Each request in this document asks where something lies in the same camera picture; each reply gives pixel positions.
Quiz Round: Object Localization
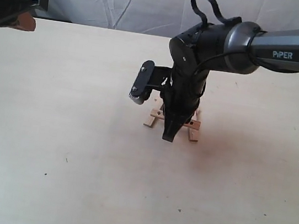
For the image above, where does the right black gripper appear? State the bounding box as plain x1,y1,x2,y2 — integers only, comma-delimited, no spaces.
161,66,209,142

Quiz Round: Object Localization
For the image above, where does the plain wood strip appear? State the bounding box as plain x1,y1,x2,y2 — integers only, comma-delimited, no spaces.
143,99,164,128

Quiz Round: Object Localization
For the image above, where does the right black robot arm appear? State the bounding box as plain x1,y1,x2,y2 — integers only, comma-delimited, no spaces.
162,21,299,142

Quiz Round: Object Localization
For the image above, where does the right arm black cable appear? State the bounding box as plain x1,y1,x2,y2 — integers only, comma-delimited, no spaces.
186,0,245,31

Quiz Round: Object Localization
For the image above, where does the white backdrop cloth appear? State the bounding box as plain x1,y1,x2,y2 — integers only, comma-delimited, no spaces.
0,0,299,57

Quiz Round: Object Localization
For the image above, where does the wood strip with magnets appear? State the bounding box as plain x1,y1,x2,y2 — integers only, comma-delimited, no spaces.
188,109,201,143
150,109,201,131

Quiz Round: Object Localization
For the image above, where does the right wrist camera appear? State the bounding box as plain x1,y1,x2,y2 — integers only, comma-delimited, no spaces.
129,60,172,105

